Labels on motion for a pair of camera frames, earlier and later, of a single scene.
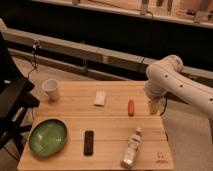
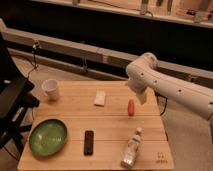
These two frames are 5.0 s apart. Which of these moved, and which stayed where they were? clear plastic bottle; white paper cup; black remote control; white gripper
Moved: white gripper
Stayed: white paper cup; clear plastic bottle; black remote control
